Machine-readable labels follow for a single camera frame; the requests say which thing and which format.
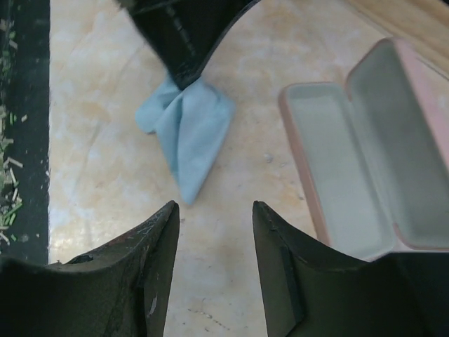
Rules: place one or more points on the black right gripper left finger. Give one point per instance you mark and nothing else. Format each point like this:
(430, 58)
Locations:
(118, 289)

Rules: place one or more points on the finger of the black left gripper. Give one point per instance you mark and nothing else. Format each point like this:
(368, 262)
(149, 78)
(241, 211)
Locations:
(185, 33)

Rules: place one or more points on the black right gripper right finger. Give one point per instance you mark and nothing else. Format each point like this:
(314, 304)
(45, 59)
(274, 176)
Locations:
(310, 289)

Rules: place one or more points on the light blue cleaning cloth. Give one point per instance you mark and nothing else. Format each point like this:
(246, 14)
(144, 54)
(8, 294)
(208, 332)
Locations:
(191, 126)

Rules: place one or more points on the pink glasses case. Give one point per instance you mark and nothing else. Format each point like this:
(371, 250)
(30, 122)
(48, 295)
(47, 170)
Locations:
(372, 155)

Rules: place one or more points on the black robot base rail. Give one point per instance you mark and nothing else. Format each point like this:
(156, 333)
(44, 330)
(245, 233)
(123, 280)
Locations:
(25, 102)

